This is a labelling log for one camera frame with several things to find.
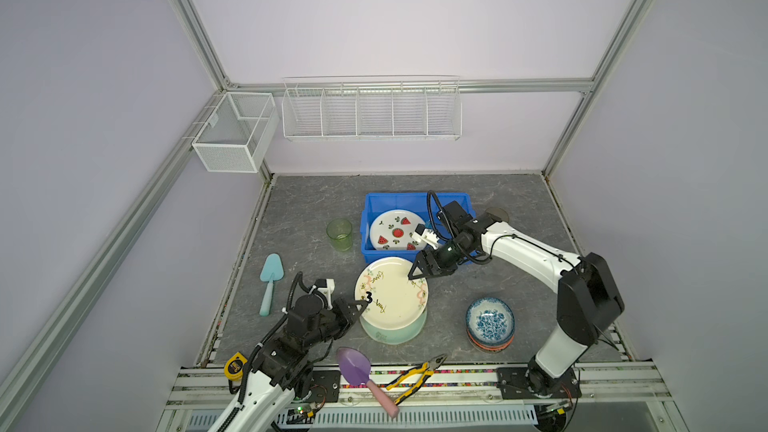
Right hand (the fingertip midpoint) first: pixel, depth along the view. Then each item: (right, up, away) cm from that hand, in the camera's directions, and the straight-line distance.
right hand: (419, 279), depth 80 cm
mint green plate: (-7, -16, 0) cm, 17 cm away
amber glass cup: (+28, +17, +18) cm, 37 cm away
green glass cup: (-25, +10, +20) cm, 34 cm away
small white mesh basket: (-63, +46, +24) cm, 81 cm away
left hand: (-13, -7, -4) cm, 15 cm away
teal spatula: (-46, -1, +14) cm, 48 cm away
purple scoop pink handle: (-17, -23, -3) cm, 28 cm away
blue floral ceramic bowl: (+18, -10, -3) cm, 21 cm away
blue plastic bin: (-1, +21, +27) cm, 34 cm away
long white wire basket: (-15, +53, +18) cm, 58 cm away
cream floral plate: (-7, -6, -1) cm, 9 cm away
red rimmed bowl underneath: (+17, -15, -8) cm, 24 cm away
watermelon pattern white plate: (-7, +11, +22) cm, 26 cm away
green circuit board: (-30, -32, -8) cm, 44 cm away
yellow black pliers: (+2, -22, -5) cm, 23 cm away
